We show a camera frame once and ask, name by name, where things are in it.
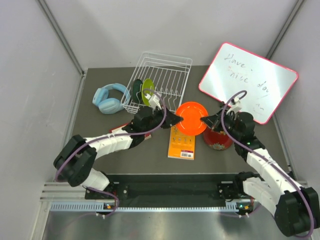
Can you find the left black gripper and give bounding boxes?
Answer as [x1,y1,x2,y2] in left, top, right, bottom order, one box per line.
[143,105,184,134]

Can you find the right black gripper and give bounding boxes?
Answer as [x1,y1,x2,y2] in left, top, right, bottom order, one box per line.
[201,108,241,141]

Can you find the red floral plate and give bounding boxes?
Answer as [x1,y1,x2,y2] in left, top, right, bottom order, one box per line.
[203,127,233,151]

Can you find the orange plastic plate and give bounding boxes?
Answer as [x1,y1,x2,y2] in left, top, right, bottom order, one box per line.
[175,101,209,136]

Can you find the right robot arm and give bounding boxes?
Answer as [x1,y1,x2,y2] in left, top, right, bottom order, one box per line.
[201,111,320,238]

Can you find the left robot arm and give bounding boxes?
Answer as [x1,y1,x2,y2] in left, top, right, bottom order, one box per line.
[53,106,183,199]

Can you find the red and white book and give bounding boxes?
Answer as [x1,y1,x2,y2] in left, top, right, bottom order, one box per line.
[109,122,152,140]

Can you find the orange paperback book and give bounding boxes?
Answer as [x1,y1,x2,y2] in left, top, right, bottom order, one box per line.
[167,126,196,161]

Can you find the lime green plastic plate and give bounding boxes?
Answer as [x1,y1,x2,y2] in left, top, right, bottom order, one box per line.
[141,78,155,106]

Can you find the dark green ceramic plate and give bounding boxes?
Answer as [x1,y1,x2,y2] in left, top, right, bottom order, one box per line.
[131,79,143,104]

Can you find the pink framed whiteboard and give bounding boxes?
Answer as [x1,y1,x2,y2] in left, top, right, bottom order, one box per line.
[198,42,299,125]

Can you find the light blue headphones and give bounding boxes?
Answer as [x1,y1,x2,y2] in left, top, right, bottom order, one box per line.
[92,83,131,115]

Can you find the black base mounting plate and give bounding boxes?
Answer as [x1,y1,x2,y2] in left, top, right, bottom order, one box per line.
[95,173,245,200]

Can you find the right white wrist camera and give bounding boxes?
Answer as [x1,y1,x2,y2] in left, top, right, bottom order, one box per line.
[226,97,242,115]

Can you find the white wire dish rack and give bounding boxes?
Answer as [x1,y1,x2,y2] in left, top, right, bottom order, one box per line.
[126,52,193,112]

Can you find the grey slotted cable duct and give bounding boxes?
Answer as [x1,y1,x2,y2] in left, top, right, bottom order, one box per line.
[50,202,252,213]

